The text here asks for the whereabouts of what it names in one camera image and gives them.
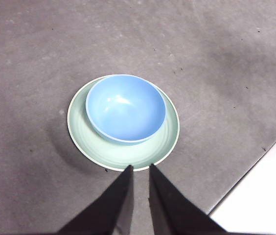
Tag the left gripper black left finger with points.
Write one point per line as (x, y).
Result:
(113, 210)

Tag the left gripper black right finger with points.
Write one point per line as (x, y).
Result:
(172, 210)

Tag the green round plate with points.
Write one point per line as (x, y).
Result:
(128, 156)

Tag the blue ribbed bowl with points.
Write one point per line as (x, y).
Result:
(125, 112)

